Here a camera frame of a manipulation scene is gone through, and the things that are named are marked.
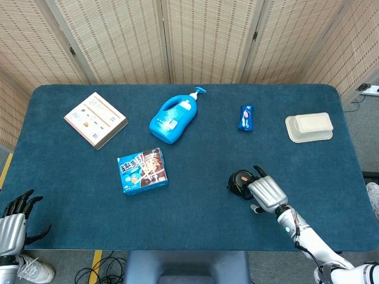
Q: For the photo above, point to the small black kettle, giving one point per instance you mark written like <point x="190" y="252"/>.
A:
<point x="238" y="180"/>

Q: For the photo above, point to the cream lidded food container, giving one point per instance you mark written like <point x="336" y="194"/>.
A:
<point x="311" y="122"/>

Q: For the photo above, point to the black table foot bar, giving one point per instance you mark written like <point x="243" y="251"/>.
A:
<point x="371" y="174"/>

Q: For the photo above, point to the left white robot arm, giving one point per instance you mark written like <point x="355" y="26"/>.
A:
<point x="7" y="270"/>

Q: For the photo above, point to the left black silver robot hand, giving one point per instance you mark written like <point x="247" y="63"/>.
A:
<point x="10" y="230"/>

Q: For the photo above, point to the white grey sneaker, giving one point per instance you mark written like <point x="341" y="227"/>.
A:
<point x="373" y="195"/>

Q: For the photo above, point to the blue felt table mat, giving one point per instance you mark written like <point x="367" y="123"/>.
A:
<point x="192" y="213"/>

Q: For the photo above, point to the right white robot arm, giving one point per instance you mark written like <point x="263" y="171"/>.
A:
<point x="311" y="236"/>

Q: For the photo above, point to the blue detergent pump bottle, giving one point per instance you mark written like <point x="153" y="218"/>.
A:
<point x="171" y="118"/>

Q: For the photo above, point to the white power strip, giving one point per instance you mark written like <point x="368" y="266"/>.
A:
<point x="371" y="90"/>

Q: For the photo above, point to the blue chocolate cookie box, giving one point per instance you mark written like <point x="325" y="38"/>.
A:
<point x="142" y="171"/>

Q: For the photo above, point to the woven folding screen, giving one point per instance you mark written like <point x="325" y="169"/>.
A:
<point x="207" y="38"/>

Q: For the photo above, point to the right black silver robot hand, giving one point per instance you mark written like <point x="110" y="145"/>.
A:
<point x="266" y="192"/>

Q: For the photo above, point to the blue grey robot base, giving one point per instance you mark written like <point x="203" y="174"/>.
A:
<point x="186" y="266"/>

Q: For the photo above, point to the white laced sneaker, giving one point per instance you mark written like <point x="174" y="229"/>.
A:
<point x="38" y="270"/>

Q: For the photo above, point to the blue cookie snack packet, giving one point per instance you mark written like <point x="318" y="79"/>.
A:
<point x="245" y="118"/>

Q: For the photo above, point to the flat white cardboard box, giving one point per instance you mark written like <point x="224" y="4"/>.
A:
<point x="94" y="118"/>

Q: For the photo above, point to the yellow floor tape strip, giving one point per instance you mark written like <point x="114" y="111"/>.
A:
<point x="6" y="167"/>
<point x="95" y="266"/>

